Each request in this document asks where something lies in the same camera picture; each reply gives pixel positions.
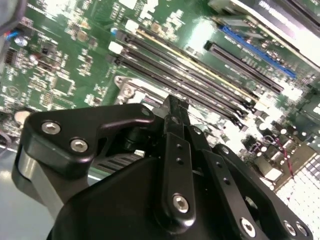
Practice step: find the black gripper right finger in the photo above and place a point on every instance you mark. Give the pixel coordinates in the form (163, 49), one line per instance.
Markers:
(250, 200)

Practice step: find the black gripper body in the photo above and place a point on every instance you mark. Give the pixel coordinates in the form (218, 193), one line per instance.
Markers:
(120, 205)

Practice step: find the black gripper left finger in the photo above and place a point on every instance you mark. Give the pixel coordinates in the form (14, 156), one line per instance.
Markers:
(62, 130)

